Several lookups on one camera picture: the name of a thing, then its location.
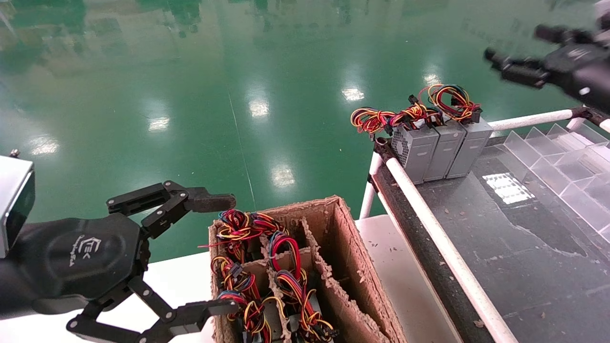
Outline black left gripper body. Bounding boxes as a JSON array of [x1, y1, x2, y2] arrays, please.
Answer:
[[0, 213, 150, 319]]

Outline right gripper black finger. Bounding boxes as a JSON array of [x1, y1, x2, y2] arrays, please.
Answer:
[[484, 48, 551, 90], [534, 24, 595, 46]]

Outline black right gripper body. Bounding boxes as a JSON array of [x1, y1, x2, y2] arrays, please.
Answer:
[[545, 42, 610, 115]]

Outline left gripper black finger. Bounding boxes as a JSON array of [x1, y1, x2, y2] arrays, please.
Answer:
[[107, 181, 236, 239], [66, 276, 239, 343]]

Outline grey power supply with wires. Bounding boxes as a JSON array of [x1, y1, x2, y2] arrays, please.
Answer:
[[286, 291, 340, 343], [217, 290, 276, 343], [418, 84, 494, 180], [390, 93, 467, 182], [265, 231, 308, 308], [250, 213, 289, 236], [350, 106, 440, 185], [198, 209, 262, 262]]

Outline clear acrylic divider tray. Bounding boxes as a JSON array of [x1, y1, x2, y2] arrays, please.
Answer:
[[503, 123, 610, 243]]

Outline brown divided cardboard box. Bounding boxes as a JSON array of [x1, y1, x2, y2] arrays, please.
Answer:
[[208, 194, 400, 343]]

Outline white cart leg tube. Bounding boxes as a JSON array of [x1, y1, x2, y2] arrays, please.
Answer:
[[359, 151, 384, 220]]

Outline short white cart rail tube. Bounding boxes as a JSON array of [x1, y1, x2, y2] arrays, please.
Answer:
[[488, 109, 575, 132]]

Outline multicoloured wire bundles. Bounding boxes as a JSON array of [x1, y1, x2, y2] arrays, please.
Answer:
[[211, 255, 260, 301]]

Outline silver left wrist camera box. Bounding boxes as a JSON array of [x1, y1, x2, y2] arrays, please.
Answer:
[[0, 150, 35, 260]]

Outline long white cart rail tube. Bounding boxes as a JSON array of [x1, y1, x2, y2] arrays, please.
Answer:
[[384, 157, 519, 343]]

